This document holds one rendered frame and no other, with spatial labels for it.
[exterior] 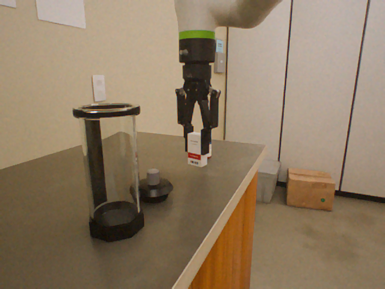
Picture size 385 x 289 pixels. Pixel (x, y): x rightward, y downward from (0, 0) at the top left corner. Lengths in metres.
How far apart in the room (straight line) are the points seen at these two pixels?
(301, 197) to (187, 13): 2.24
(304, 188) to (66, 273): 2.36
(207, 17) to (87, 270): 0.56
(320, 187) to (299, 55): 1.27
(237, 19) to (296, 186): 2.11
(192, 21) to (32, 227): 0.55
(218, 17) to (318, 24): 2.21
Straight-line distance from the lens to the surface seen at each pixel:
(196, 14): 0.66
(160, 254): 0.45
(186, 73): 0.66
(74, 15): 1.20
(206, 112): 0.67
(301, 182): 2.61
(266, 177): 2.57
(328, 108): 2.83
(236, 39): 2.93
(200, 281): 0.61
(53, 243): 0.52
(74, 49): 1.18
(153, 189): 0.57
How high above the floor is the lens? 1.22
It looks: 15 degrees down
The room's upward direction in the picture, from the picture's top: straight up
